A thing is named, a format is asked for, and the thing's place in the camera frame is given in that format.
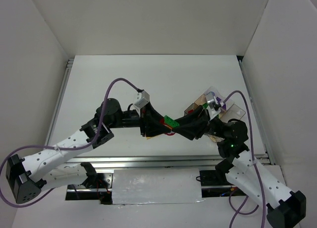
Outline clear compartment container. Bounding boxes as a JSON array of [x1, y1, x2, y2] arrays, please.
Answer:
[[184, 87, 248, 148]]

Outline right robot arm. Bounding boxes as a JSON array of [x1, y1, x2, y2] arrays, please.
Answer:
[[173, 106, 307, 228]]

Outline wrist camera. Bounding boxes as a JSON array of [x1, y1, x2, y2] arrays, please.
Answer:
[[205, 93, 224, 121], [133, 90, 150, 110]]

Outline aluminium frame rail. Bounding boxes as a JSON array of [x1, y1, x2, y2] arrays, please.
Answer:
[[56, 155, 270, 171]]

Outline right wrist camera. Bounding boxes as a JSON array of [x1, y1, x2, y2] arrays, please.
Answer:
[[205, 93, 224, 121]]

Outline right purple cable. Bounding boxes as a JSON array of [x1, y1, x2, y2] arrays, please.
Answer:
[[222, 90, 268, 228]]

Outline green lego plate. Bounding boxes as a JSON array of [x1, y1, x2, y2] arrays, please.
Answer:
[[164, 115, 180, 128]]

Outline foil covered panel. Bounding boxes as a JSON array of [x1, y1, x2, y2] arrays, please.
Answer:
[[112, 168, 203, 205]]

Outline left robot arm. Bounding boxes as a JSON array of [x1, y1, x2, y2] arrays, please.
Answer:
[[1, 98, 172, 208]]

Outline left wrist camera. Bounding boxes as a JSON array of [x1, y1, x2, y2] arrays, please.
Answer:
[[133, 90, 150, 110]]

